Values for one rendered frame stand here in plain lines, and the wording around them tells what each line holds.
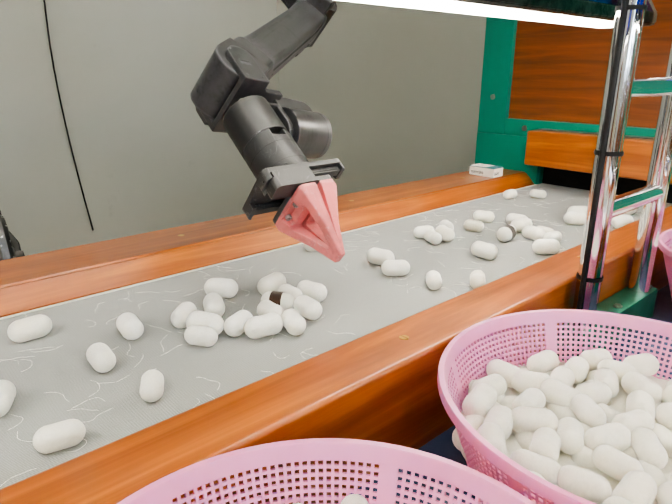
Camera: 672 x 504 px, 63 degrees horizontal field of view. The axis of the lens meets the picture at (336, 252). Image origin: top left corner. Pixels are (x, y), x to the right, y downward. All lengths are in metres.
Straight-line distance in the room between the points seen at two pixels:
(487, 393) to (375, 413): 0.09
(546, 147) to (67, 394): 0.98
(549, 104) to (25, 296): 1.03
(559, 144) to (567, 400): 0.78
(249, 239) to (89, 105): 1.94
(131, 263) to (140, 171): 2.07
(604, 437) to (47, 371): 0.43
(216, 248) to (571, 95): 0.81
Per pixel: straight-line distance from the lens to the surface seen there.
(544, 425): 0.43
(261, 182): 0.54
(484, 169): 1.20
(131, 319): 0.54
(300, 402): 0.39
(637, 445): 0.44
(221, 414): 0.38
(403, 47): 2.58
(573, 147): 1.17
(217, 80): 0.65
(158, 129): 2.78
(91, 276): 0.68
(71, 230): 2.67
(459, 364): 0.46
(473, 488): 0.33
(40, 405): 0.48
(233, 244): 0.75
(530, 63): 1.30
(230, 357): 0.50
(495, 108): 1.33
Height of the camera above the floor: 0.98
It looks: 18 degrees down
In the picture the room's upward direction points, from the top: straight up
